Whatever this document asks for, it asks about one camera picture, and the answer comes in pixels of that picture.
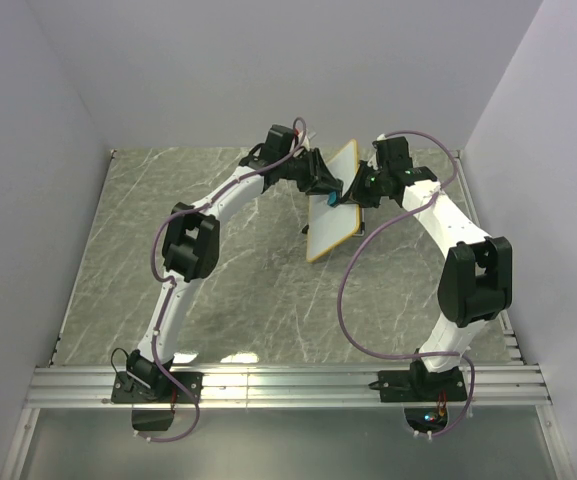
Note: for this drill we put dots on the yellow framed whiteboard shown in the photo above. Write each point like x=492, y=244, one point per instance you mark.
x=329, y=226

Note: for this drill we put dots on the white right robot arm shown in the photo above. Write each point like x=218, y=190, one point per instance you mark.
x=475, y=284

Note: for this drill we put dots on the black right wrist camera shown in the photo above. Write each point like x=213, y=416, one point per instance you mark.
x=392, y=154

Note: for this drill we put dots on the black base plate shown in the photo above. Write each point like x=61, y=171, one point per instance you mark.
x=418, y=386
x=129, y=390

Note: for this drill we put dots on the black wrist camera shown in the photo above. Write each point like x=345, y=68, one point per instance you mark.
x=278, y=143
x=392, y=154

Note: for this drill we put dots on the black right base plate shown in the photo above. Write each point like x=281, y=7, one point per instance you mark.
x=418, y=386

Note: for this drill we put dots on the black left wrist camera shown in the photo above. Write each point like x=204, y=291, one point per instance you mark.
x=278, y=143

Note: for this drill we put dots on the blue whiteboard eraser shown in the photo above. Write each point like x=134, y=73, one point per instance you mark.
x=334, y=199

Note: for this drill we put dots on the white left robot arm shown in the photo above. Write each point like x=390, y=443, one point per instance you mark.
x=190, y=239

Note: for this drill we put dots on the aluminium mounting rail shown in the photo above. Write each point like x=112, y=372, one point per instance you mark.
x=254, y=386

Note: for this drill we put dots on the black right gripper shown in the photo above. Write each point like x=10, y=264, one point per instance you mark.
x=354, y=194

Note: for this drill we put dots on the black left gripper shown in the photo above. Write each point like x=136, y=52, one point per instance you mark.
x=323, y=178

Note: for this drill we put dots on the metal wire easel stand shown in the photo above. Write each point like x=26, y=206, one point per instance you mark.
x=358, y=233

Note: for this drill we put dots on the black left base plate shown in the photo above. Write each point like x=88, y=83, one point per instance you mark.
x=129, y=390

